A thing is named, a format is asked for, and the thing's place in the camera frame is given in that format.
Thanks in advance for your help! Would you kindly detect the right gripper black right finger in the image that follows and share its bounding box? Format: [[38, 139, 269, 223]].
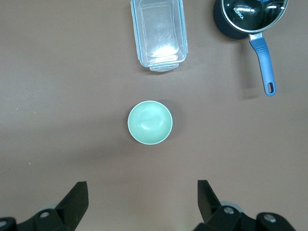
[[192, 180, 295, 231]]

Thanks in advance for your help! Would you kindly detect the glass pot lid blue knob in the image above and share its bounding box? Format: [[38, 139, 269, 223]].
[[221, 0, 289, 33]]

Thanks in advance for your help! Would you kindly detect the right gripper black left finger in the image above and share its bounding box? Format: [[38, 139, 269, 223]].
[[0, 181, 89, 231]]

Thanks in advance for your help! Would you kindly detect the green bowl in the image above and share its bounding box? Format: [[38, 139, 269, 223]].
[[127, 100, 174, 145]]

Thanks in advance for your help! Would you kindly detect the clear plastic food container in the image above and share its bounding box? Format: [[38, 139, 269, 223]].
[[130, 0, 189, 72]]

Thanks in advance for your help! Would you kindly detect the dark saucepan with blue handle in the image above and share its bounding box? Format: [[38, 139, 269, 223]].
[[213, 0, 289, 97]]

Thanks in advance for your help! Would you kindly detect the brown table cover mat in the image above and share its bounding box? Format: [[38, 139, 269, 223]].
[[0, 0, 308, 231]]

